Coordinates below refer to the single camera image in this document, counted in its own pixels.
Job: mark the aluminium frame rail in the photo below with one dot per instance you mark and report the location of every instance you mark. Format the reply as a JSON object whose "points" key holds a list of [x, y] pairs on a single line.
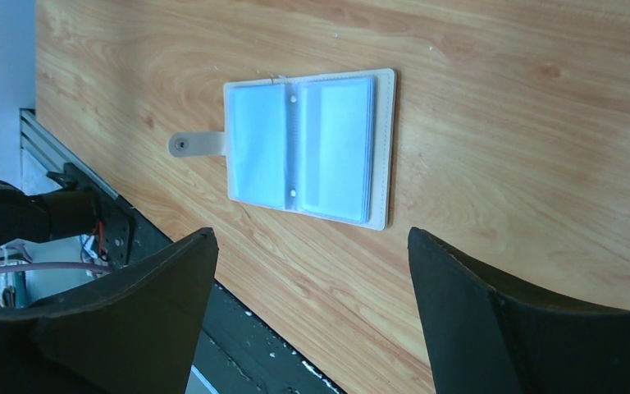
{"points": [[41, 151]]}

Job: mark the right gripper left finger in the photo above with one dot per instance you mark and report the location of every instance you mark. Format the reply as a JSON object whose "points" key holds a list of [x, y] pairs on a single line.
{"points": [[131, 331]]}

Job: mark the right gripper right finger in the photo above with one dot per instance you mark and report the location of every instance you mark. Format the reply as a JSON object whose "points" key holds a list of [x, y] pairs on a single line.
{"points": [[487, 331]]}

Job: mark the beige card holder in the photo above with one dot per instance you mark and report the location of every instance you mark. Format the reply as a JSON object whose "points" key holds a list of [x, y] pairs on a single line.
{"points": [[318, 145]]}

